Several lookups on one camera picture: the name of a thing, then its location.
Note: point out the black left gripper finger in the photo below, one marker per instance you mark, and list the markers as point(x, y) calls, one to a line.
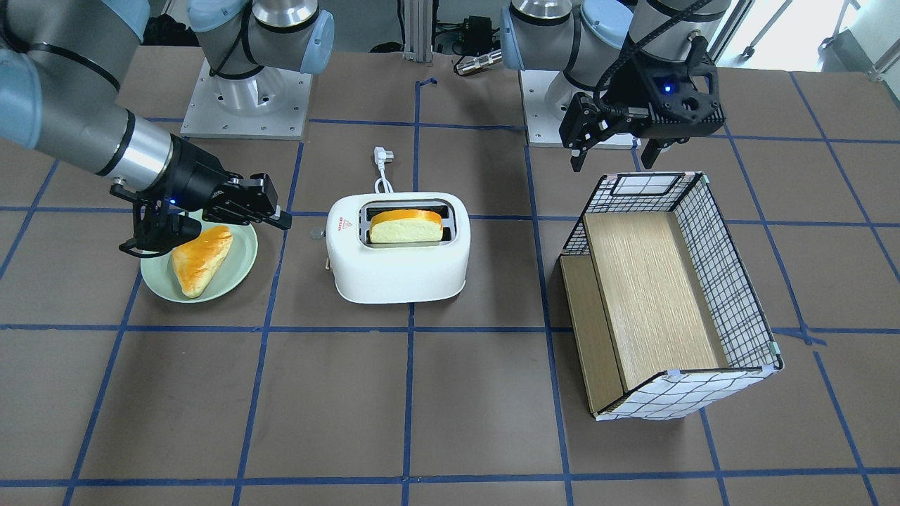
point(655, 147)
point(588, 121)

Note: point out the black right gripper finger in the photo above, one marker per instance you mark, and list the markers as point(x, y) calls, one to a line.
point(156, 235)
point(243, 201)

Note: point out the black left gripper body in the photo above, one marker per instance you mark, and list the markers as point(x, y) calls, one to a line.
point(636, 86)

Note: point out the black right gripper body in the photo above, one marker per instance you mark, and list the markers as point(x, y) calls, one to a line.
point(191, 176)

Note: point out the white two-slot toaster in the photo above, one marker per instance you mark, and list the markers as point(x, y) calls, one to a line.
point(370, 272)

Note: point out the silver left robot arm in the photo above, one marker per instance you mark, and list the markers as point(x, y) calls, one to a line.
point(592, 40)

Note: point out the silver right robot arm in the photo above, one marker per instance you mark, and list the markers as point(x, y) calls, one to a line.
point(63, 64)

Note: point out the light green plate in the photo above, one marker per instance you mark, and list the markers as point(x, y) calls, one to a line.
point(158, 274)

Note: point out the triangular golden pastry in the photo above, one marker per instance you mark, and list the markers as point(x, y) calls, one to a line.
point(195, 263)

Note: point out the silver metal cylinder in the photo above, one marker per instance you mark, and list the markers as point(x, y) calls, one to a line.
point(467, 66)

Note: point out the black power adapter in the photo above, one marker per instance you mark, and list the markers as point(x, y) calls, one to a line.
point(476, 35)

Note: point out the toast bread slice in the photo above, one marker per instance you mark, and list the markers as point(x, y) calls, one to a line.
point(406, 226)

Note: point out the checkered basket with wooden board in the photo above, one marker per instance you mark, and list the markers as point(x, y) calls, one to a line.
point(664, 314)

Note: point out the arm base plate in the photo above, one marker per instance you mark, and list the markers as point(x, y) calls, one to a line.
point(545, 97)
point(272, 105)

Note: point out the aluminium frame post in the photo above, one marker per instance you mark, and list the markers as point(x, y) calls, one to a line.
point(417, 19)

